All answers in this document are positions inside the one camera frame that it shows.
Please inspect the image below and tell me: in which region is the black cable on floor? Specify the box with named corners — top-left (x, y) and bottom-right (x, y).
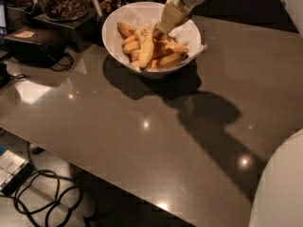
top-left (0, 142), bottom-right (99, 227)

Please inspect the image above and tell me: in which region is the long spotted centre banana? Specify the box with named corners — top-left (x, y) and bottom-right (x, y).
top-left (134, 27), bottom-right (154, 70)

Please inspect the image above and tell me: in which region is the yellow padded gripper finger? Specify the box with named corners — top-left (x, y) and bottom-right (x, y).
top-left (177, 14), bottom-right (191, 26)
top-left (155, 0), bottom-right (189, 35)

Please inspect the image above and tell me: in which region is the banana at bowl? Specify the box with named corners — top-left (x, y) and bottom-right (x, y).
top-left (116, 22), bottom-right (134, 37)
top-left (146, 52), bottom-right (187, 70)

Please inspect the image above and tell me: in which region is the black cable on counter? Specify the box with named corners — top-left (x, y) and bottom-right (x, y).
top-left (46, 51), bottom-right (76, 73)

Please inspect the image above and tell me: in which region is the banana at bowl front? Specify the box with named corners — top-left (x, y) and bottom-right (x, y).
top-left (146, 52), bottom-right (187, 70)

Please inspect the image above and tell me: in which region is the white ceramic bowl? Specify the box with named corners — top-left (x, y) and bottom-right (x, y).
top-left (101, 1), bottom-right (202, 80)

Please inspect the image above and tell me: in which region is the dark metal jar stand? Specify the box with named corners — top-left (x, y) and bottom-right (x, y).
top-left (34, 9), bottom-right (100, 53)

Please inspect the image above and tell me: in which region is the banana at bowl back left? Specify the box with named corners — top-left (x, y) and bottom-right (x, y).
top-left (116, 22), bottom-right (134, 37)

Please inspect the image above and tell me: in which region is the white box on floor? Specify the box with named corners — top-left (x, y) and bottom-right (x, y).
top-left (0, 148), bottom-right (33, 196)

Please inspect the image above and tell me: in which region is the black device at left edge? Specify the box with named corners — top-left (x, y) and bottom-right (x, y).
top-left (0, 63), bottom-right (10, 88)

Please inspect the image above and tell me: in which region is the black card terminal device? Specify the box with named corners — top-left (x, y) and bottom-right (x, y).
top-left (4, 26), bottom-right (66, 68)

